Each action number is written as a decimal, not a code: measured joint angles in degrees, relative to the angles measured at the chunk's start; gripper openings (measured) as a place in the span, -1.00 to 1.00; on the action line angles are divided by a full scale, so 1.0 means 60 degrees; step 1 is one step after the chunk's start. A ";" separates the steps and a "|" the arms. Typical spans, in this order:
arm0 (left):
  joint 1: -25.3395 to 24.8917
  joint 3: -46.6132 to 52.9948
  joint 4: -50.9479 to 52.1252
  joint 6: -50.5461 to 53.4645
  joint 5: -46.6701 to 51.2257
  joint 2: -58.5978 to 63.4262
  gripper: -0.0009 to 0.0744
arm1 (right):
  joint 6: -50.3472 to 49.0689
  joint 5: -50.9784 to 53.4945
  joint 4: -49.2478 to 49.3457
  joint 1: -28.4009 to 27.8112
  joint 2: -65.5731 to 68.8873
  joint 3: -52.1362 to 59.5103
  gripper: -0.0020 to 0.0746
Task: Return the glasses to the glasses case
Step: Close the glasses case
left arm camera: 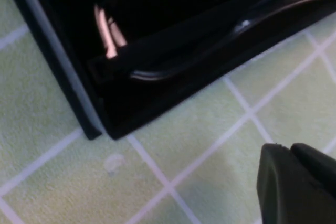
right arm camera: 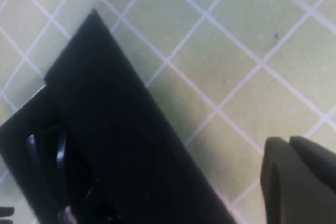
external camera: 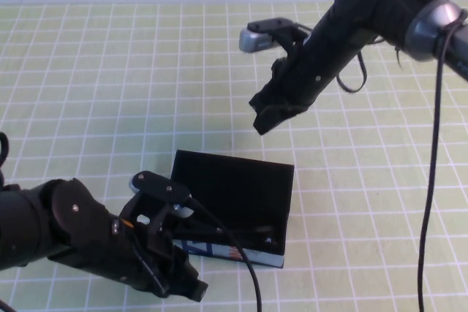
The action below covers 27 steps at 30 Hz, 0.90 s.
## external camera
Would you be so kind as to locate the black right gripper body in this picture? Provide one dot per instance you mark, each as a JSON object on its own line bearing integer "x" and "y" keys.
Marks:
{"x": 289, "y": 85}

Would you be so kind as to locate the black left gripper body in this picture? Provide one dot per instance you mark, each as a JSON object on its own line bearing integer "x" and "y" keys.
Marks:
{"x": 164, "y": 253}

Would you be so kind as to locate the black-framed glasses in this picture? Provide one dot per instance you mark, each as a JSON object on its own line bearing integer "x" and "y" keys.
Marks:
{"x": 268, "y": 239}

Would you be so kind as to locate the black glasses case printed side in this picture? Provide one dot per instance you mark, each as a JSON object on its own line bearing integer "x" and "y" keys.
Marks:
{"x": 234, "y": 188}

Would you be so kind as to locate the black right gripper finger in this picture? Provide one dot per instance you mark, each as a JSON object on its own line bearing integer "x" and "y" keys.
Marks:
{"x": 289, "y": 110}
{"x": 267, "y": 123}

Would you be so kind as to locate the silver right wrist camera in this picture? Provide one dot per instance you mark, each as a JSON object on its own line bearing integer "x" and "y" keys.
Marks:
{"x": 256, "y": 39}

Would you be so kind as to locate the green white-checked tablecloth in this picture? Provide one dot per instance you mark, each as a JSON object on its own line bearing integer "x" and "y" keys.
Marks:
{"x": 109, "y": 71}

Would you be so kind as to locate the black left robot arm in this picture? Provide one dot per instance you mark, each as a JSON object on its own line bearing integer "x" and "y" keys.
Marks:
{"x": 73, "y": 231}

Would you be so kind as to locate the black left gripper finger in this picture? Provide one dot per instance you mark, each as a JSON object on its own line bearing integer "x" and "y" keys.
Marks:
{"x": 197, "y": 229}

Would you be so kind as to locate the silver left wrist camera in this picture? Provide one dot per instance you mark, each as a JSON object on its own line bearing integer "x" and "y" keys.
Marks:
{"x": 161, "y": 186}

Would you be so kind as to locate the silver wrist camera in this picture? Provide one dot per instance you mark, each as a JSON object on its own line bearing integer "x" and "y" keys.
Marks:
{"x": 161, "y": 186}
{"x": 256, "y": 39}

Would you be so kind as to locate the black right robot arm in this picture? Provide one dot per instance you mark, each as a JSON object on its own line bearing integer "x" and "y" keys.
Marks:
{"x": 347, "y": 16}

